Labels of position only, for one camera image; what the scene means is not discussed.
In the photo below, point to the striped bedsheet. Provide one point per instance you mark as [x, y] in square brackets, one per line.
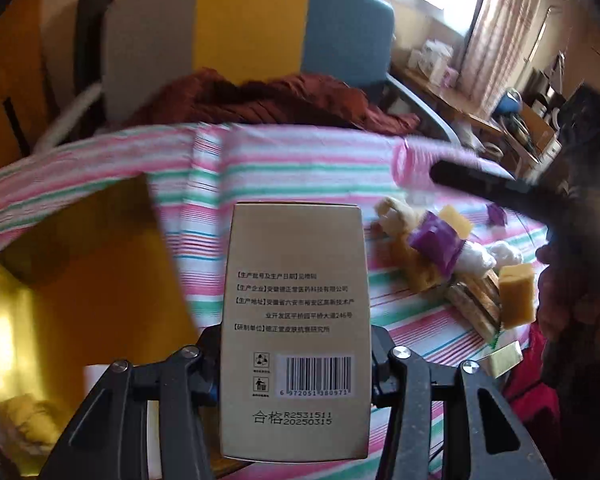
[280, 170]

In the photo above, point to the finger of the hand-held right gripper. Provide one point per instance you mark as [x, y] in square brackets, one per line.
[480, 182]

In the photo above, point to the person's right hand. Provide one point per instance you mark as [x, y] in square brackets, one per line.
[560, 300]

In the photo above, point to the gold cardboard box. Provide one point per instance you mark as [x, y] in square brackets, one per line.
[80, 285]

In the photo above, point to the small purple wrapper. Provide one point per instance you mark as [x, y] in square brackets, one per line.
[496, 215]

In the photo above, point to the wooden cabinet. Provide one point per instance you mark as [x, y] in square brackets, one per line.
[10, 85]

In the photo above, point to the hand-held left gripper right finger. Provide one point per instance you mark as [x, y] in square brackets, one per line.
[385, 360]

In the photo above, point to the blue round object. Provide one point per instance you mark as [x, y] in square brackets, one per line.
[507, 105]

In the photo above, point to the pink small box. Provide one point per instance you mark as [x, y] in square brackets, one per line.
[450, 76]

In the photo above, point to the small gold box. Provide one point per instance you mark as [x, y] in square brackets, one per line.
[502, 360]

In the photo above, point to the orange snack packet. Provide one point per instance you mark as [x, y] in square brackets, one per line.
[420, 272]

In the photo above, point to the white cotton ball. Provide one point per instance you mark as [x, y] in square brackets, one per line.
[506, 252]
[475, 260]

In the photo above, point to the cream plush sock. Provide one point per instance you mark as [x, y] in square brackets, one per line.
[397, 215]

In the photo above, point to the wooden desk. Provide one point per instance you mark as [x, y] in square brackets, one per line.
[460, 105]

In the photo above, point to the maroon jacket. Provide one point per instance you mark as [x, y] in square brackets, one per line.
[280, 100]

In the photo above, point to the clear cracker packet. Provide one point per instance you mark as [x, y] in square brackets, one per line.
[475, 305]

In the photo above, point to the beige carton box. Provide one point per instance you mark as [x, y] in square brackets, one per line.
[295, 310]

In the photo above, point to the purple packet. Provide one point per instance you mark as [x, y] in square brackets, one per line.
[432, 242]

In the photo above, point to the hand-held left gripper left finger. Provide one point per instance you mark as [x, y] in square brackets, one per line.
[200, 360]

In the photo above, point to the grey yellow blue chair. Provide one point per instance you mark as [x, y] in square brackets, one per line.
[250, 25]

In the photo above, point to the white carton boxes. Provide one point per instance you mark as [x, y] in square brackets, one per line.
[430, 60]

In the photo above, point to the yellow sponge block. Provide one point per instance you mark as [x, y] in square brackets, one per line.
[517, 292]
[455, 222]

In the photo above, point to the checked curtain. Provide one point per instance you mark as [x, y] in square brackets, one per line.
[500, 35]

